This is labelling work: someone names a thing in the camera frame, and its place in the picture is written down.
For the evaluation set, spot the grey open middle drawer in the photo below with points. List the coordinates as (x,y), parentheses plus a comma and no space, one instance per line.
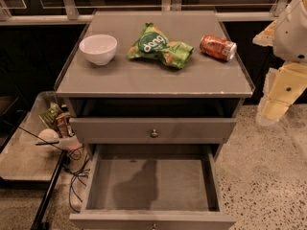
(152,187)

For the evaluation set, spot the green snack bag in bin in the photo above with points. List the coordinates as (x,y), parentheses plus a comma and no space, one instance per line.
(49,116)

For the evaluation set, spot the round metal drawer knob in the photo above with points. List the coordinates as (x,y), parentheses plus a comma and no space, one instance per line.
(154,133)

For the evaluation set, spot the white ball in bin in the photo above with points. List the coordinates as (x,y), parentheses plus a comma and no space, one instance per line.
(48,136)

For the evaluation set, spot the green rice chip bag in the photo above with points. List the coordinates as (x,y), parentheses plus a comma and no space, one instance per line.
(154,44)

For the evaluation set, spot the metal window railing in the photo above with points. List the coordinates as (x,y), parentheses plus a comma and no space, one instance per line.
(80,11)

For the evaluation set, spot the orange soda can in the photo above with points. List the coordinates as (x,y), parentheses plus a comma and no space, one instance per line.
(217,47)

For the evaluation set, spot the brown snack packet in bin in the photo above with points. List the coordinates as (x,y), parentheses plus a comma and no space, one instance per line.
(63,125)

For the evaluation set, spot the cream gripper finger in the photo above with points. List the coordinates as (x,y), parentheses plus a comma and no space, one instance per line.
(266,37)
(281,89)

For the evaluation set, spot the black rod on floor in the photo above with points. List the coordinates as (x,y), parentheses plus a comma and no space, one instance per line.
(37,223)

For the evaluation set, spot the white ceramic bowl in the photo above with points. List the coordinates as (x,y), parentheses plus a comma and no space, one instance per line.
(99,49)

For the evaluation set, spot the grey top drawer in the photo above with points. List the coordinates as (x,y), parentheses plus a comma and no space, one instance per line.
(138,130)

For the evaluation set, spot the grey drawer cabinet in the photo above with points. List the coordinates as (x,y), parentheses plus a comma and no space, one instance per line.
(144,88)

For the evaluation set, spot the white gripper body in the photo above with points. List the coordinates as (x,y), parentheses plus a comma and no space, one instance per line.
(292,33)

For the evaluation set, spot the clear plastic bin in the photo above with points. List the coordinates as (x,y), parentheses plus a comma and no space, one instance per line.
(23,159)

